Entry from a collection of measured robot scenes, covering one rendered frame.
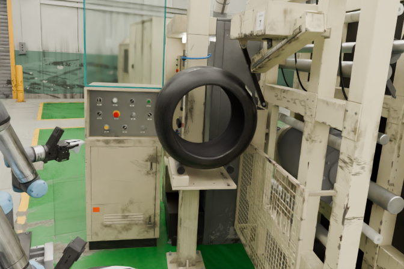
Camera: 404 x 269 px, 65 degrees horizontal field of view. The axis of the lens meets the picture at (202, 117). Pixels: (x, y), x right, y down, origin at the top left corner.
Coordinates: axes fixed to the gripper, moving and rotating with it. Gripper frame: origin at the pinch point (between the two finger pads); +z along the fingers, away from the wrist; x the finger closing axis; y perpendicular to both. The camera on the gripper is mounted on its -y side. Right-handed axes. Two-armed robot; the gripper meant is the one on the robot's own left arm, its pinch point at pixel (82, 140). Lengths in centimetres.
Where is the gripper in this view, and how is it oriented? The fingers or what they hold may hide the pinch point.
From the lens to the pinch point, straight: 173.6
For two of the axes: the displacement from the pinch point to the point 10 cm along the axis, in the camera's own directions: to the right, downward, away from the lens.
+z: 6.3, -1.2, 7.7
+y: -1.6, 9.5, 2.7
